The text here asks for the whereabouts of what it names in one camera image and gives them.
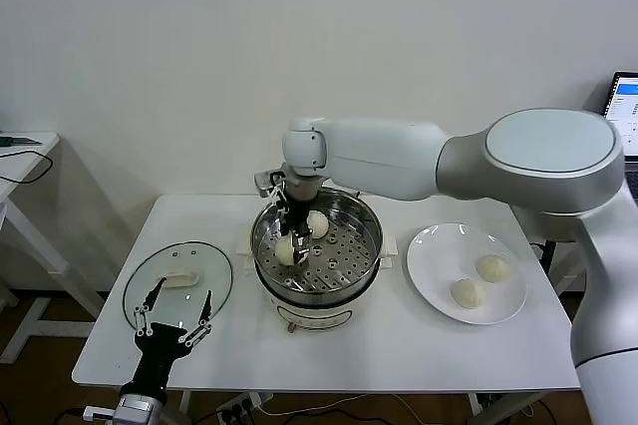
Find white round plate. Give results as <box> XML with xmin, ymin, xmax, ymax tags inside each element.
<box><xmin>406</xmin><ymin>222</ymin><xmax>528</xmax><ymax>326</ymax></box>

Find thin black cable loop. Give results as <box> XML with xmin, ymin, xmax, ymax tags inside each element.
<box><xmin>0</xmin><ymin>150</ymin><xmax>55</xmax><ymax>186</ymax></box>

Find round glass pot lid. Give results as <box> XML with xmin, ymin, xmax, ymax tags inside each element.
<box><xmin>122</xmin><ymin>241</ymin><xmax>234</xmax><ymax>335</ymax></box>

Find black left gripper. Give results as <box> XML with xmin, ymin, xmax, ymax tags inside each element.
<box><xmin>130</xmin><ymin>277</ymin><xmax>213</xmax><ymax>389</ymax></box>

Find white side table with cable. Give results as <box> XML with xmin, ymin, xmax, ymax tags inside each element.
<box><xmin>0</xmin><ymin>133</ymin><xmax>106</xmax><ymax>366</ymax></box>

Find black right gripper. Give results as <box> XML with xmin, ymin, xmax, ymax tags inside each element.
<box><xmin>272</xmin><ymin>195</ymin><xmax>316</xmax><ymax>267</ymax></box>

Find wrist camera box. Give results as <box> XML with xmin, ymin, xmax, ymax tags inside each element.
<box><xmin>253</xmin><ymin>170</ymin><xmax>288</xmax><ymax>200</ymax></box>
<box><xmin>82</xmin><ymin>405</ymin><xmax>119</xmax><ymax>422</ymax></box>

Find perforated steel steamer basket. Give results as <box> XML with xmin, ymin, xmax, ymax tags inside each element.
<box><xmin>250</xmin><ymin>188</ymin><xmax>384</xmax><ymax>304</ymax></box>

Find black stand with cable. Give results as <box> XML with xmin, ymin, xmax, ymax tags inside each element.
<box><xmin>530</xmin><ymin>238</ymin><xmax>557</xmax><ymax>272</ymax></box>

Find open grey laptop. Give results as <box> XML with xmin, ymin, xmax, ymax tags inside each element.
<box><xmin>600</xmin><ymin>72</ymin><xmax>638</xmax><ymax>163</ymax></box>

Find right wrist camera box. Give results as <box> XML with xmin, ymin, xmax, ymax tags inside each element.
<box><xmin>253</xmin><ymin>170</ymin><xmax>288</xmax><ymax>200</ymax></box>

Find white electric cooking pot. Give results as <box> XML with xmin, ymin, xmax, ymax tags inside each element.
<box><xmin>236</xmin><ymin>224</ymin><xmax>399</xmax><ymax>335</ymax></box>

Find white floor power strip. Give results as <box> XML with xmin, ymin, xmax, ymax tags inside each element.
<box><xmin>216</xmin><ymin>393</ymin><xmax>274</xmax><ymax>424</ymax></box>

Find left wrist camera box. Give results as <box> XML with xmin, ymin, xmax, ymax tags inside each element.
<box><xmin>82</xmin><ymin>405</ymin><xmax>119</xmax><ymax>422</ymax></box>

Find white steamed baozi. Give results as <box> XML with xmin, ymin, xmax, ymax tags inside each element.
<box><xmin>306</xmin><ymin>211</ymin><xmax>330</xmax><ymax>239</ymax></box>
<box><xmin>476</xmin><ymin>253</ymin><xmax>512</xmax><ymax>285</ymax></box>
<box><xmin>450</xmin><ymin>278</ymin><xmax>486</xmax><ymax>309</ymax></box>
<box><xmin>274</xmin><ymin>236</ymin><xmax>300</xmax><ymax>267</ymax></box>

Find flat green black device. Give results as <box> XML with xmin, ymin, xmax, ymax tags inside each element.
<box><xmin>0</xmin><ymin>135</ymin><xmax>44</xmax><ymax>149</ymax></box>

